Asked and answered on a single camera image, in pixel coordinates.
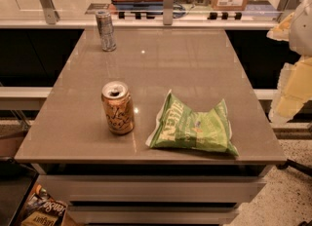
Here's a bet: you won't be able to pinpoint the middle metal bracket post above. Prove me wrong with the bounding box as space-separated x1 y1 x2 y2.
163 0 174 25

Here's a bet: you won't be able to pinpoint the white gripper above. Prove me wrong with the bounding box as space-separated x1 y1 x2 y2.
266 0 312 123

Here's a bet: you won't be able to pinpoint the silver redbull can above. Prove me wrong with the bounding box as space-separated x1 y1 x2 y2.
96 10 116 52

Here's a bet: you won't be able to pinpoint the upper white drawer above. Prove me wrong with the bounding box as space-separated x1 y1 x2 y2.
39 175 265 203

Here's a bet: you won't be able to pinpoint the white drawer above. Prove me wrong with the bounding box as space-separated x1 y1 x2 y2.
39 175 265 203
68 207 238 225

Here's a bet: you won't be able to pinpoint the lower white drawer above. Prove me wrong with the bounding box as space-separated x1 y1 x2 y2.
68 207 238 225

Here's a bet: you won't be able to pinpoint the left metal bracket post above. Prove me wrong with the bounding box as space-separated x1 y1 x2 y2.
39 0 59 24

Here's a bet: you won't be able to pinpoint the green jalapeno chip bag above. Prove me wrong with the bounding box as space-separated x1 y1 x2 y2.
145 91 238 156

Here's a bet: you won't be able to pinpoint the orange LaCroix can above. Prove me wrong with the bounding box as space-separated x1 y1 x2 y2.
101 81 135 134

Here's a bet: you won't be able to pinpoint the snack bags in bin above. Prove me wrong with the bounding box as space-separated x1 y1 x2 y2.
20 185 67 226

